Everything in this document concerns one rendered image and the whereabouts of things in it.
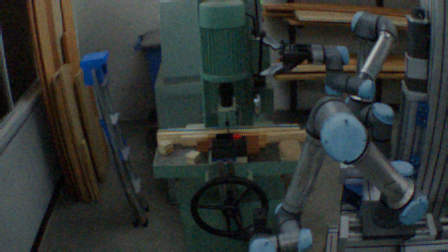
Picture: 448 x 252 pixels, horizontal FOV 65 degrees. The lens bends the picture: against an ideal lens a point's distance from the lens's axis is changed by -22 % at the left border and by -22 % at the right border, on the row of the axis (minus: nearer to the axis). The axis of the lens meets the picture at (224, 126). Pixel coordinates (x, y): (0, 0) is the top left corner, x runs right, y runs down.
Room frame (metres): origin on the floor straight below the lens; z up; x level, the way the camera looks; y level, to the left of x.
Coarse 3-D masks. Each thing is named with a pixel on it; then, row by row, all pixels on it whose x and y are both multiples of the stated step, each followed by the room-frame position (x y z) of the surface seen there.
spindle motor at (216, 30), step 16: (224, 0) 1.69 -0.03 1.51; (208, 16) 1.56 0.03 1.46; (224, 16) 1.54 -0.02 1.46; (240, 16) 1.58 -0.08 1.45; (208, 32) 1.57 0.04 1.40; (224, 32) 1.54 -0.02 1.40; (240, 32) 1.57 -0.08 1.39; (208, 48) 1.57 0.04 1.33; (224, 48) 1.55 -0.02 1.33; (240, 48) 1.57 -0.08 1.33; (208, 64) 1.58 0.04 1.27; (224, 64) 1.55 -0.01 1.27; (240, 64) 1.57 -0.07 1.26; (208, 80) 1.57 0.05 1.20; (224, 80) 1.54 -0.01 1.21
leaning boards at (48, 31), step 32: (32, 0) 2.50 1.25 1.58; (64, 0) 3.12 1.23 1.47; (32, 32) 2.44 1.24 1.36; (64, 32) 2.94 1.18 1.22; (64, 64) 2.63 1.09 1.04; (64, 96) 2.50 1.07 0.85; (64, 128) 2.49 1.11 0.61; (96, 128) 2.90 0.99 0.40; (64, 160) 2.49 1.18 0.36; (96, 160) 2.74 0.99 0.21; (96, 192) 2.49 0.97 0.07
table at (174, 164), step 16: (176, 144) 1.65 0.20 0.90; (272, 144) 1.60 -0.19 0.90; (160, 160) 1.52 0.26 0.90; (176, 160) 1.51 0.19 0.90; (256, 160) 1.48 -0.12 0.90; (272, 160) 1.47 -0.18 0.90; (288, 160) 1.46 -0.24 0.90; (160, 176) 1.48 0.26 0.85; (176, 176) 1.47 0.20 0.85; (192, 176) 1.47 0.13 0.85; (208, 176) 1.43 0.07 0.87
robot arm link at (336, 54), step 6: (324, 48) 1.48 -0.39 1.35; (330, 48) 1.48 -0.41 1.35; (336, 48) 1.48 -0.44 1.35; (342, 48) 1.48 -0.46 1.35; (324, 54) 1.47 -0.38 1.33; (330, 54) 1.47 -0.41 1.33; (336, 54) 1.46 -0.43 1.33; (342, 54) 1.46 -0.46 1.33; (348, 54) 1.47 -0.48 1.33; (324, 60) 1.47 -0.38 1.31; (330, 60) 1.46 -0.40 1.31; (336, 60) 1.46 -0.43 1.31; (342, 60) 1.46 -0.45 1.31; (348, 60) 1.46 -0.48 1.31; (330, 66) 1.47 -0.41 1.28; (336, 66) 1.46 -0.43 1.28; (342, 66) 1.47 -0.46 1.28
